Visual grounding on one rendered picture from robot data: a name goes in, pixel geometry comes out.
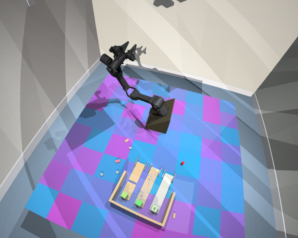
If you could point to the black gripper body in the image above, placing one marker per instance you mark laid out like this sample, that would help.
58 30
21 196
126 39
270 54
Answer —
125 55

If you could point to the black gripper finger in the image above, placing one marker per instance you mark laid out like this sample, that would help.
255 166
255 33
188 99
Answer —
132 50
124 46

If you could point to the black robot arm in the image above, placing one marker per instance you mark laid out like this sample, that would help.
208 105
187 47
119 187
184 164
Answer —
157 102

